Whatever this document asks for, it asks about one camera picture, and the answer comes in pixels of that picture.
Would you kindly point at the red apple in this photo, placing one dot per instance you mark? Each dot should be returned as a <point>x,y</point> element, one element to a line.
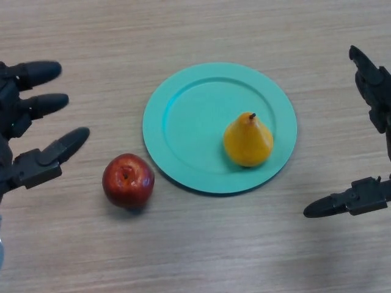
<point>128,183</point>

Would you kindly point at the yellow pear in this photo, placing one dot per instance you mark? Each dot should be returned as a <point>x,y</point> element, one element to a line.
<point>247,143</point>

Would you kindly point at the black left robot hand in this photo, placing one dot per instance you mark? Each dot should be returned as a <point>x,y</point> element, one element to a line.
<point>9,116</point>

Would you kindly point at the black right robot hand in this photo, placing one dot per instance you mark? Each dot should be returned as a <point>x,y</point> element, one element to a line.
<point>374,91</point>

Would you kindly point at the green round plate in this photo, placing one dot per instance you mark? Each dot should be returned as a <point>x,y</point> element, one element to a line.
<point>195,134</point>

